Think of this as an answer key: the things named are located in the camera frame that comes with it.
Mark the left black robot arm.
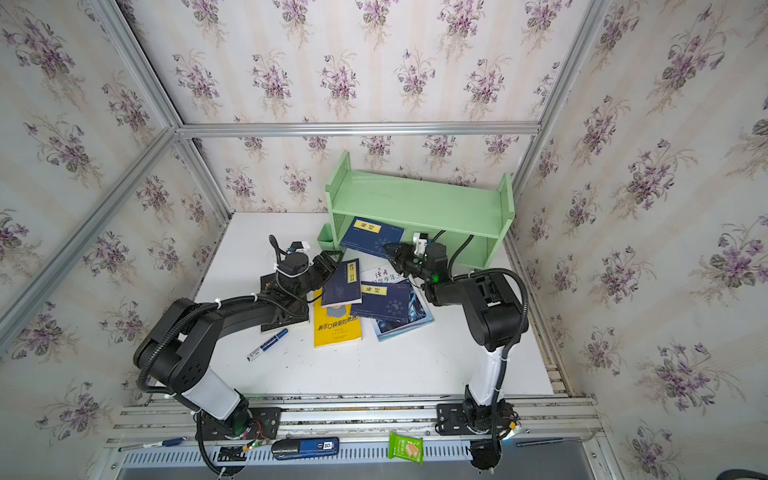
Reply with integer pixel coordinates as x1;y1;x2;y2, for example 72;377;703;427
133;236;343;428

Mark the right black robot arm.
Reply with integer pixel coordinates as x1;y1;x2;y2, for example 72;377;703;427
383;234;529;434

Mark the navy book yellow label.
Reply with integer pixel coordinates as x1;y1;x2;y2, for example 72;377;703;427
350;281;413;321

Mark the white blue magazine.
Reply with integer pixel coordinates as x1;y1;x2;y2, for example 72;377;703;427
352;265;434;341

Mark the black book with antlers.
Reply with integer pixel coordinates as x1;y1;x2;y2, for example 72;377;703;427
260;273;310;333

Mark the yellow cartoon book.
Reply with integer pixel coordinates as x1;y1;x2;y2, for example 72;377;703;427
313;290;362;348

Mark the green two-tier shelf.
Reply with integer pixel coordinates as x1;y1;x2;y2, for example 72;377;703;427
317;151;515;269

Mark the blue white marker pen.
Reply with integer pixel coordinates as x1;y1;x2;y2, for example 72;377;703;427
246;328;288;362

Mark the green snack packet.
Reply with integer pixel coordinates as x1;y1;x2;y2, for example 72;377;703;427
387;432;424;465

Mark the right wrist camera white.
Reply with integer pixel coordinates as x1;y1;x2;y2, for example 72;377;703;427
413;232;429;258

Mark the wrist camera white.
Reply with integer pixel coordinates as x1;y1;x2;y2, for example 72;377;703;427
413;232;429;258
285;241;311;255

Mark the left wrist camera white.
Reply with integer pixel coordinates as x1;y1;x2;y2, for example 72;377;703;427
285;241;311;255

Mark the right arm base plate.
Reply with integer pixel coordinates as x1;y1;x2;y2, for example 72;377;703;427
435;400;521;438

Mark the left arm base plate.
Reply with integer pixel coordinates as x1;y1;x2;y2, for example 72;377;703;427
195;407;283;442

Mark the blue black device on rail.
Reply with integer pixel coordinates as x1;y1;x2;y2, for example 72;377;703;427
271;437;340;461

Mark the blue screwdriver on rail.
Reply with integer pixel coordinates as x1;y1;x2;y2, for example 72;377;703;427
118;437;187;452

